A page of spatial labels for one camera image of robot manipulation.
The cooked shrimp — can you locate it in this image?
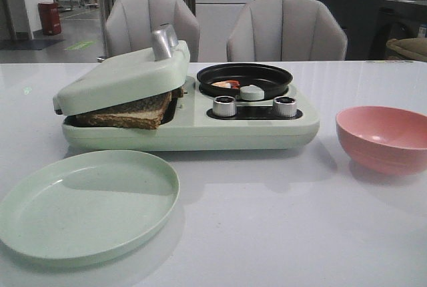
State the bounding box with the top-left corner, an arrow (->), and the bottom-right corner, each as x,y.
212,80 -> 232,89

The right silver control knob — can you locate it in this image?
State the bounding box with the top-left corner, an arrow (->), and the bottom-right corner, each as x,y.
272,96 -> 298,118

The red trash bin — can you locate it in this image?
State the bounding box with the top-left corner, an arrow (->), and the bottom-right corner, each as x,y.
38,2 -> 62,35

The right grey upholstered chair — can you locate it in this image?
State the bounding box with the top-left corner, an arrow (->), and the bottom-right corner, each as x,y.
227,0 -> 348,62

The bread slice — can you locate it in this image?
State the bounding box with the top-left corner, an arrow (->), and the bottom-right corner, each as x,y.
75,91 -> 172,129
171,86 -> 185,99

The dark grey sideboard counter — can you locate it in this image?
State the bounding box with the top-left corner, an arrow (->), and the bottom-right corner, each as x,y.
255,0 -> 427,61

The left grey upholstered chair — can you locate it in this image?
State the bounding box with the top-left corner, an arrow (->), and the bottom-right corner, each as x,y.
104,0 -> 200,62

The mint green sandwich maker lid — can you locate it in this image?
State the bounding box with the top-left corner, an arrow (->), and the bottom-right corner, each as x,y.
53,40 -> 190,116

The white drawer cabinet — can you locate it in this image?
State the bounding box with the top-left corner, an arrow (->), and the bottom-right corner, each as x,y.
195,0 -> 252,62

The black round frying pan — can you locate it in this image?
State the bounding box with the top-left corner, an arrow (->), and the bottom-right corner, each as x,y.
196,62 -> 293,100

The grey upholstered chair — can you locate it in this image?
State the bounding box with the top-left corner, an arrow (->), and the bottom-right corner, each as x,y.
227,0 -> 348,62
104,0 -> 200,62

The pink plastic bowl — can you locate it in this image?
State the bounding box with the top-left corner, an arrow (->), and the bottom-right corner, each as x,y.
336,106 -> 426,176

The silver control knob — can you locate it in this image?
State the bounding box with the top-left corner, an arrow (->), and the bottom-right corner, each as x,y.
212,95 -> 237,117
272,96 -> 298,118

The left silver control knob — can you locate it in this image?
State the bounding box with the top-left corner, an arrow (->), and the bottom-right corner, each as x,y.
212,95 -> 237,117

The mint green round plate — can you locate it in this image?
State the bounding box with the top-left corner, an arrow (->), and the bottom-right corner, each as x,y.
1,150 -> 180,267

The mint green breakfast maker base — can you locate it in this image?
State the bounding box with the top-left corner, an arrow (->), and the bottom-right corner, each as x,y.
62,70 -> 320,152

